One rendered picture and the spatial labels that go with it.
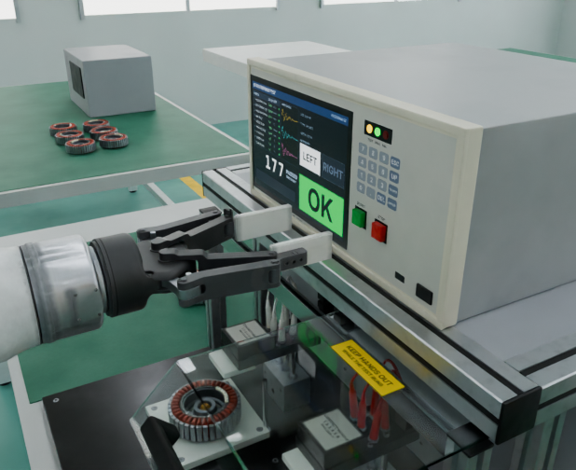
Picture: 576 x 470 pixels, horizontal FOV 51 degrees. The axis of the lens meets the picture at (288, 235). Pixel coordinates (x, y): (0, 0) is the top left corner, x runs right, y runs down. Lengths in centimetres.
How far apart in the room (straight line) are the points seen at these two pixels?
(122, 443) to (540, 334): 65
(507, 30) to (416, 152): 722
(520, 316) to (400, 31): 614
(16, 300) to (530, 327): 48
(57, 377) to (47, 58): 426
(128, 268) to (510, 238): 37
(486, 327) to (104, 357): 80
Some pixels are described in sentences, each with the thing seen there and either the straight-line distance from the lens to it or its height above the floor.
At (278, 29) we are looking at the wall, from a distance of 593.
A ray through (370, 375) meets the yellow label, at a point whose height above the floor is 107.
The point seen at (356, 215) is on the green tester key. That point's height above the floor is 119.
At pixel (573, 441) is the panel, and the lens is 74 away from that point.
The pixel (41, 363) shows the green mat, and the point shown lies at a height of 75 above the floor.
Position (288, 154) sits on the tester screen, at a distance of 82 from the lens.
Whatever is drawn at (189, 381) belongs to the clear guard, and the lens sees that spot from 64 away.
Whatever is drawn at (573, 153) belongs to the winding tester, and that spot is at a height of 127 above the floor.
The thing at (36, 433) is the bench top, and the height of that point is 75.
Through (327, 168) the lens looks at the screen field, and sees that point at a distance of 74.
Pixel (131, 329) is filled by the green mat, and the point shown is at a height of 75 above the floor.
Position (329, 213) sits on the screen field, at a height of 116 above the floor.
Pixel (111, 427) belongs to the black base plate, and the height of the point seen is 77.
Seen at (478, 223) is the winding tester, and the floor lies 122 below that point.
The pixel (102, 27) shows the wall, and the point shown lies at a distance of 537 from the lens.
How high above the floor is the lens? 146
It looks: 25 degrees down
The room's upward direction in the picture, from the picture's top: straight up
